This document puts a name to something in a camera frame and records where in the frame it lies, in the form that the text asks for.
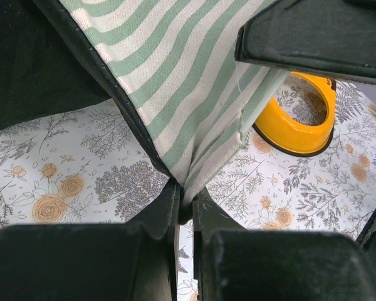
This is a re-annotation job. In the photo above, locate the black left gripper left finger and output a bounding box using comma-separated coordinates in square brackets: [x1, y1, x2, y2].
[0, 180, 179, 300]

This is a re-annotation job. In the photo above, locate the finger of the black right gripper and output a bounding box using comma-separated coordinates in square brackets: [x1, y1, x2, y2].
[234, 0, 376, 85]

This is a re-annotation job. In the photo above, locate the green striped pet tent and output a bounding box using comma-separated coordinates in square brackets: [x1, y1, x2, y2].
[0, 1, 276, 228]

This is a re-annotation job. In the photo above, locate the yellow double pet bowl holder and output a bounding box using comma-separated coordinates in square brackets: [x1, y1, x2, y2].
[253, 72, 337, 157]

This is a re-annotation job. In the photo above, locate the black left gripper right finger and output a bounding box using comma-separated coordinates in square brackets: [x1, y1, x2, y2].
[192, 191, 376, 300]

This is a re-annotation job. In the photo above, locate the floral table mat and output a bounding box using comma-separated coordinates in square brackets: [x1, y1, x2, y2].
[0, 73, 376, 300]

